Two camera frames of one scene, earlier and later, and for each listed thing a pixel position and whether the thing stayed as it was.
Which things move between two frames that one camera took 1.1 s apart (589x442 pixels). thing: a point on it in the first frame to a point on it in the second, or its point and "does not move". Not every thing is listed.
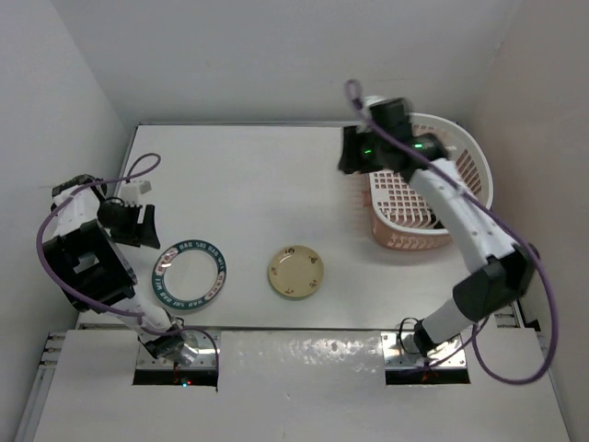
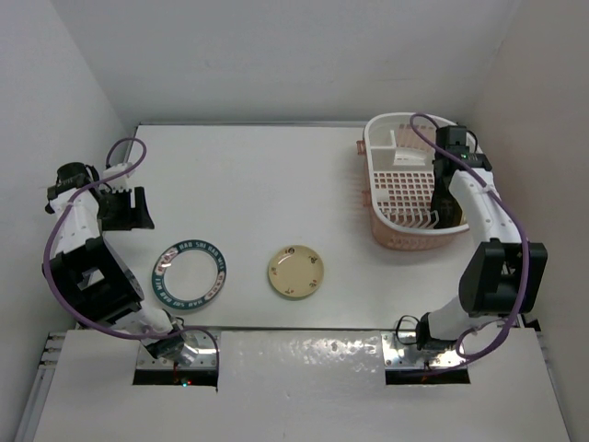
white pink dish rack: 401,220 does not move
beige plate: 296,271 does not move
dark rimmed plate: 189,274 does not move
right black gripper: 352,159 to 440,189
